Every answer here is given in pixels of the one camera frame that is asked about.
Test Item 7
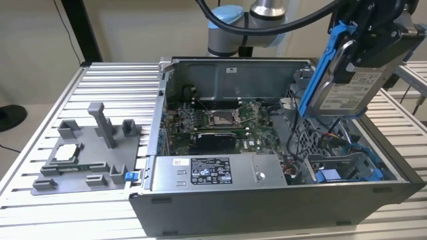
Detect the hard disk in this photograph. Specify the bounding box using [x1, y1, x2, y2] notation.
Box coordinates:
[297, 21, 427, 120]

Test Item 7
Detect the metal disk bay cage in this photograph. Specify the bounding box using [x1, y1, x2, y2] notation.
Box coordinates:
[268, 82, 400, 186]

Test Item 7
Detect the blue carrier in disk bay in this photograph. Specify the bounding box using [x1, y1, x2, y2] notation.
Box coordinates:
[313, 169, 384, 185]

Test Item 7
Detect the metal slat side table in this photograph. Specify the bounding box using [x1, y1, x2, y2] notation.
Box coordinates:
[379, 61, 427, 101]

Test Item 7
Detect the green motherboard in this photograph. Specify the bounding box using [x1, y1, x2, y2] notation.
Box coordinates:
[164, 98, 284, 157]

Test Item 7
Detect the CPU socket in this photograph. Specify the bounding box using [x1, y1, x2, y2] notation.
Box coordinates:
[207, 109, 241, 129]

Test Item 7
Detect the black graphics card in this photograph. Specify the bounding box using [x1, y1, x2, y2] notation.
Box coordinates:
[193, 131, 239, 154]

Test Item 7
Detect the silver power supply unit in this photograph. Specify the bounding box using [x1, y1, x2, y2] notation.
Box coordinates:
[149, 154, 288, 193]

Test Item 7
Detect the black PC case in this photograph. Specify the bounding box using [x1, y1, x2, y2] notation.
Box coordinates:
[128, 56, 427, 238]

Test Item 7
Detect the blue case latch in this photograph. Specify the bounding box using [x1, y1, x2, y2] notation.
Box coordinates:
[121, 171, 140, 183]

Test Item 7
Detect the grey plastic parts rack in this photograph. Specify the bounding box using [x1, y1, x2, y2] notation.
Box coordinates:
[29, 101, 144, 197]

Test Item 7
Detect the green RAM stick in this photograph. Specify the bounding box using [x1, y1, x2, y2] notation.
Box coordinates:
[57, 163, 107, 174]

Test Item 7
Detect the silver CPU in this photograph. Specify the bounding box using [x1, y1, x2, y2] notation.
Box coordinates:
[53, 144, 81, 161]

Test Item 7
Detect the black round stand base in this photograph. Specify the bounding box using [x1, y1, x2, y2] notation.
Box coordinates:
[0, 104, 28, 133]

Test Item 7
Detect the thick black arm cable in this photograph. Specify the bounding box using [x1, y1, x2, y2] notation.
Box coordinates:
[195, 0, 340, 35]

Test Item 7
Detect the blue data wire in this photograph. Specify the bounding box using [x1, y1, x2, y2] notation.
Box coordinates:
[341, 142, 383, 176]

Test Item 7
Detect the black power wire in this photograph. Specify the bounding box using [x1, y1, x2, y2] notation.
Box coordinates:
[319, 117, 344, 151]

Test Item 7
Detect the black upright post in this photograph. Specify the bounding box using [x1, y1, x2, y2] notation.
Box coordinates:
[61, 0, 104, 64]

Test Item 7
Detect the thin black floor cable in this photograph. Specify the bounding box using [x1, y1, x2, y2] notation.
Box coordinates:
[0, 143, 22, 154]

